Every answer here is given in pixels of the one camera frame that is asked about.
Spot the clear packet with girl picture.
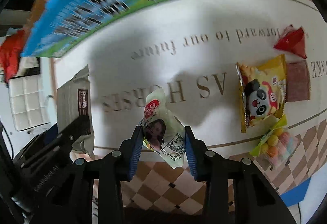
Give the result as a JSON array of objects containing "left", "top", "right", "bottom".
[{"left": 140, "top": 87, "right": 185, "bottom": 169}]

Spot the silver grey snack packet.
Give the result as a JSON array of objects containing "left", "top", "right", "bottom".
[{"left": 57, "top": 66, "right": 94, "bottom": 158}]

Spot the yellow panda snack bag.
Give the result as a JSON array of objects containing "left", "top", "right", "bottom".
[{"left": 236, "top": 54, "right": 287, "bottom": 133}]

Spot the brown rectangular snack bar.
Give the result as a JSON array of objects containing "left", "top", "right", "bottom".
[{"left": 287, "top": 61, "right": 310, "bottom": 102}]

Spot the small red candy packet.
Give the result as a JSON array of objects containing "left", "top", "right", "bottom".
[{"left": 274, "top": 24, "right": 307, "bottom": 59}]

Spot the white tufted sofa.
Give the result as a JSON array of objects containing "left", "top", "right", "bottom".
[{"left": 8, "top": 75, "right": 49, "bottom": 132}]

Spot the colourful candy balls packet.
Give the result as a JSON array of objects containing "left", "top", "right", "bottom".
[{"left": 249, "top": 115, "right": 299, "bottom": 169}]

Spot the red bag on floor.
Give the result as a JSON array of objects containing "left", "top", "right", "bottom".
[{"left": 0, "top": 30, "right": 26, "bottom": 83}]

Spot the checkered white table mat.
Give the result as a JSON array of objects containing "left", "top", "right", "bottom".
[{"left": 53, "top": 0, "right": 326, "bottom": 223}]

